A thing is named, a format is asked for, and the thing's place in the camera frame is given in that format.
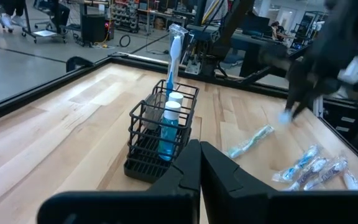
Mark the black computer tower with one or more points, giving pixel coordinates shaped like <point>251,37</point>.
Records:
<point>93,28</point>

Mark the silver aluminium bracket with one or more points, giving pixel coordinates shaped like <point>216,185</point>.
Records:
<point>318,107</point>

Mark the shelving with orange bins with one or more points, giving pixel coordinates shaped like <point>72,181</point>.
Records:
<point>124,15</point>

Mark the distant seated person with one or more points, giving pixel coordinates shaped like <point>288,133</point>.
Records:
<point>277,29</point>

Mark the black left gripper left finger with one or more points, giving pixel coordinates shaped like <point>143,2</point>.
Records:
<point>166,205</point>

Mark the black framed desk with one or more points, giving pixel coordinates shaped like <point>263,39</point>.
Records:
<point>30,21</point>

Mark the white sheet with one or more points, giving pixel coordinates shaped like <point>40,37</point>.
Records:
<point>45,33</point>

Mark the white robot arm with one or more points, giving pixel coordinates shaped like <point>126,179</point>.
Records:
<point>317,25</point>

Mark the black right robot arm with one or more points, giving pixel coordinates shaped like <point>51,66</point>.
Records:
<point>340,37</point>

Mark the black cage rack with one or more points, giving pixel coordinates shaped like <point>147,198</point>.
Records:
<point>303,28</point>

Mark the green toothbrush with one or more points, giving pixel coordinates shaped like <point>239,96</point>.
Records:
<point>250,141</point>

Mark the black aluminium table frame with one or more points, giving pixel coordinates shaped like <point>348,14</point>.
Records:
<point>26,95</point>

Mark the green mouthwash bottle white cap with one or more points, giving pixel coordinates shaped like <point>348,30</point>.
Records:
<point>176,97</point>

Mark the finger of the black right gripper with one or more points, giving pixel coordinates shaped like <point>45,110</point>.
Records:
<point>301,107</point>
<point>291,101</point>

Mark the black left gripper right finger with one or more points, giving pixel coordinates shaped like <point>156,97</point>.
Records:
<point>244,205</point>

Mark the blue mouthwash bottle white cap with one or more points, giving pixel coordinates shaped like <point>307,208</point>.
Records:
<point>168,137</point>

